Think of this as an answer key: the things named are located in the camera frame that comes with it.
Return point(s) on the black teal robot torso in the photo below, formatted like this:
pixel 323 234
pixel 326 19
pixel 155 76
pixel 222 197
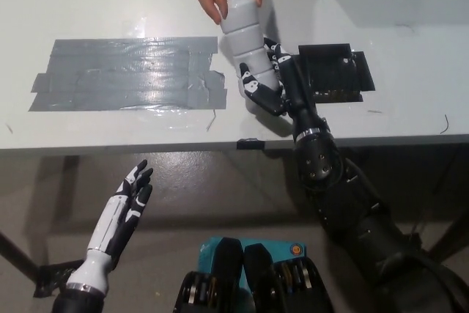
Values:
pixel 256 283

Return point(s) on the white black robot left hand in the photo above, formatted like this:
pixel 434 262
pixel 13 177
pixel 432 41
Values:
pixel 110 228

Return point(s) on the grey duct tape patch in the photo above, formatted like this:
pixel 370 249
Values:
pixel 128 74

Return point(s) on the black metal table leg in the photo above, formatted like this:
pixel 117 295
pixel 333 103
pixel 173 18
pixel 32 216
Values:
pixel 450 239
pixel 18 254

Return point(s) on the white ribbed plastic bottle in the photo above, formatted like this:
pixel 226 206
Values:
pixel 243 34

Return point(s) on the black tape square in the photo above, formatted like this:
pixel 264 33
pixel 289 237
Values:
pixel 329 71

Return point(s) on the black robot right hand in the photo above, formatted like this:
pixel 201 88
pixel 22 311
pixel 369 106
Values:
pixel 300 107

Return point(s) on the small black tape strip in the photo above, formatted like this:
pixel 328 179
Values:
pixel 250 144

